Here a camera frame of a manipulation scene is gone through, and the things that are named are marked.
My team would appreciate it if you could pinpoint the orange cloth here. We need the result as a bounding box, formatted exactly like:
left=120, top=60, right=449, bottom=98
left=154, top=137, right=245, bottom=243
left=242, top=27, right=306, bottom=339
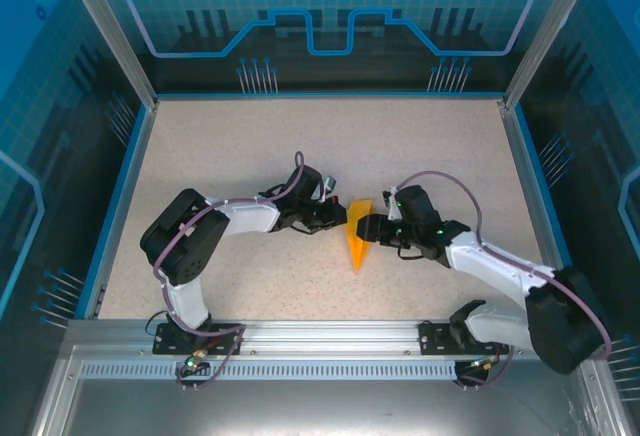
left=344, top=197, right=376, bottom=274

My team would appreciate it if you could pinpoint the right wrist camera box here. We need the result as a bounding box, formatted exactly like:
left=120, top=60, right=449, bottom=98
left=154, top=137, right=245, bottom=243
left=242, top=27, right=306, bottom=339
left=382, top=186, right=401, bottom=222

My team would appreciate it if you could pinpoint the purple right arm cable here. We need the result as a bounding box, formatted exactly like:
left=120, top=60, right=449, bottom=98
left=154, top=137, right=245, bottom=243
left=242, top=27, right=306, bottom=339
left=393, top=170, right=614, bottom=388

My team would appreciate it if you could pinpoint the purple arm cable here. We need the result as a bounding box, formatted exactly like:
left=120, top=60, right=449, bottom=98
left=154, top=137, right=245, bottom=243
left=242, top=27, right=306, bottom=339
left=393, top=170, right=614, bottom=388
left=152, top=150, right=247, bottom=391

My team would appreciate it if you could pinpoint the aluminium mounting rail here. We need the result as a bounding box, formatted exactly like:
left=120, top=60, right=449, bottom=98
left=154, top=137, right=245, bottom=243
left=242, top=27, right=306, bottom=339
left=67, top=319, right=597, bottom=355

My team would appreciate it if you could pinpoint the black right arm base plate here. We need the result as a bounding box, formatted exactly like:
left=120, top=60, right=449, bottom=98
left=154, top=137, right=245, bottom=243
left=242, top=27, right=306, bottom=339
left=418, top=320, right=511, bottom=356

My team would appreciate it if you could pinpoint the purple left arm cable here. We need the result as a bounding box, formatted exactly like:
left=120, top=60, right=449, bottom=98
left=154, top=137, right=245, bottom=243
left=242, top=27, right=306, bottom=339
left=152, top=150, right=247, bottom=391

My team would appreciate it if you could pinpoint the slotted grey cable duct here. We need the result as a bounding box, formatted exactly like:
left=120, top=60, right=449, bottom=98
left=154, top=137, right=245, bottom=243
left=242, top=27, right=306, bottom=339
left=78, top=361, right=460, bottom=382

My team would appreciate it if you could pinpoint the metal cable connector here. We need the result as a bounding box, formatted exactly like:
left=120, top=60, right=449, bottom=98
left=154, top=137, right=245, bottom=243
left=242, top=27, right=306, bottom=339
left=180, top=350, right=210, bottom=376
left=467, top=354, right=502, bottom=372

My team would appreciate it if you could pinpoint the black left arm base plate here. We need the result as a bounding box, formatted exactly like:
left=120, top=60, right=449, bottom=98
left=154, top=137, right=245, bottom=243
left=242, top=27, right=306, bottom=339
left=152, top=322, right=245, bottom=356

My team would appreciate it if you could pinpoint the aluminium frame post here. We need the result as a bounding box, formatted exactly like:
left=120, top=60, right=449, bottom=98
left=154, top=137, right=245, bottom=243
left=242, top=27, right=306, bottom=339
left=55, top=0, right=160, bottom=109
left=502, top=0, right=604, bottom=110

